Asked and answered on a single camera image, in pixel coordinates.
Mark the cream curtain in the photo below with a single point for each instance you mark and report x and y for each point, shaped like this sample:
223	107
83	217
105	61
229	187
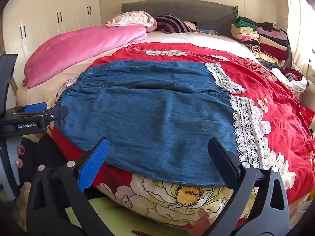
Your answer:
295	17

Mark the floral pillow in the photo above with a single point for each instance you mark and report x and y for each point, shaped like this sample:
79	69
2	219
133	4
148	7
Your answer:
133	18

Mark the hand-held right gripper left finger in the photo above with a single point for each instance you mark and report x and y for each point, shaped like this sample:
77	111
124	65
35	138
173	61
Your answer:
94	162

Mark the blue patterned cloth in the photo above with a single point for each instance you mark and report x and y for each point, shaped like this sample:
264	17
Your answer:
208	32

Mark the blue pants with lace trim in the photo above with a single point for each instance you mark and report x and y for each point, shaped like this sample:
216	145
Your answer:
147	118

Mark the purple striped pillow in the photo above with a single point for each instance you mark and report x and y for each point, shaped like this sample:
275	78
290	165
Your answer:
172	23

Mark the grey headboard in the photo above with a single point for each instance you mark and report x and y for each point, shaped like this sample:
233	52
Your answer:
196	12

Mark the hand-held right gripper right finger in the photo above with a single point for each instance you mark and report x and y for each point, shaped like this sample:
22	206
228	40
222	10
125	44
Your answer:
222	159

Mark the red floral blanket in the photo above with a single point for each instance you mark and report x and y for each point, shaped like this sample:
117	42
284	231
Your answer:
278	108

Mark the white cloth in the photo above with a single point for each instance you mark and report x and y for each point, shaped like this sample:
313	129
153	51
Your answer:
295	83

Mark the green cloth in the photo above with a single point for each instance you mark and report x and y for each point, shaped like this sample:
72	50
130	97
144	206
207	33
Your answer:
103	209

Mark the cream wardrobe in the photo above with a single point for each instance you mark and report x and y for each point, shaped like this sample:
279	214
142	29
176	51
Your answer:
49	5

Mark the person's left hand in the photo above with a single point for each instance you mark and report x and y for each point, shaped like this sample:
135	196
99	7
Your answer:
20	150

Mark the dark cloth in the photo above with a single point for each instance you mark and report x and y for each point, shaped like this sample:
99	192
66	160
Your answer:
44	150

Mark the pink quilt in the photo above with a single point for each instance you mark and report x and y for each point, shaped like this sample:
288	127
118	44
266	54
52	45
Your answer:
73	49

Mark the pile of folded clothes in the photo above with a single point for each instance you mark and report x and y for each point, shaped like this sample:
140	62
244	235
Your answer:
265	39

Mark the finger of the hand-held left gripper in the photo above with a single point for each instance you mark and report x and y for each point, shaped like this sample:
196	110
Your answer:
34	107
58	113

